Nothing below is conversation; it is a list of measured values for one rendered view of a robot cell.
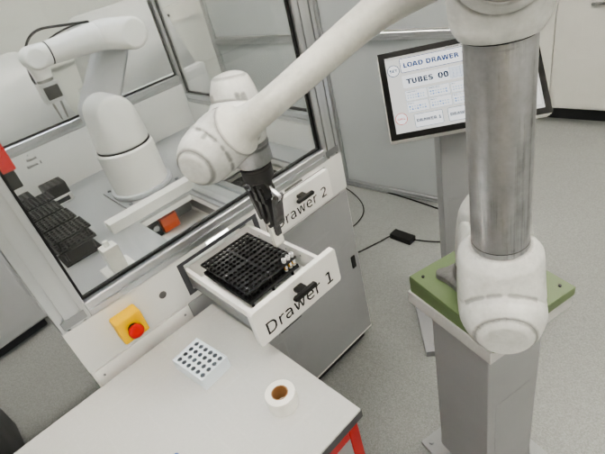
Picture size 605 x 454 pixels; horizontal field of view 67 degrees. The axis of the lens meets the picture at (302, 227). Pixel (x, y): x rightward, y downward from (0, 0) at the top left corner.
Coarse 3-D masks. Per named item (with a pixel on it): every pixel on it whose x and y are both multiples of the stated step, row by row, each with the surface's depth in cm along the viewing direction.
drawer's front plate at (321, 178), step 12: (324, 168) 157; (312, 180) 153; (324, 180) 157; (288, 192) 149; (300, 192) 151; (288, 204) 149; (300, 204) 152; (312, 204) 157; (288, 216) 150; (300, 216) 154
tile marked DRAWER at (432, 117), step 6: (414, 114) 155; (420, 114) 154; (426, 114) 154; (432, 114) 154; (438, 114) 153; (414, 120) 155; (420, 120) 154; (426, 120) 154; (432, 120) 154; (438, 120) 153; (444, 120) 153; (420, 126) 154
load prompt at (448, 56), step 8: (456, 48) 154; (416, 56) 156; (424, 56) 156; (432, 56) 155; (440, 56) 155; (448, 56) 154; (456, 56) 154; (400, 64) 157; (408, 64) 156; (416, 64) 156; (424, 64) 156; (432, 64) 155; (440, 64) 155
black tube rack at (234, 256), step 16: (256, 240) 135; (224, 256) 132; (240, 256) 130; (256, 256) 129; (272, 256) 132; (208, 272) 133; (224, 272) 126; (240, 272) 124; (256, 272) 123; (272, 272) 126; (288, 272) 125; (240, 288) 119; (272, 288) 125
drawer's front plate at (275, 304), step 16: (320, 256) 118; (304, 272) 114; (320, 272) 118; (336, 272) 123; (288, 288) 112; (320, 288) 120; (272, 304) 109; (288, 304) 113; (304, 304) 118; (256, 320) 107; (288, 320) 115; (256, 336) 110; (272, 336) 112
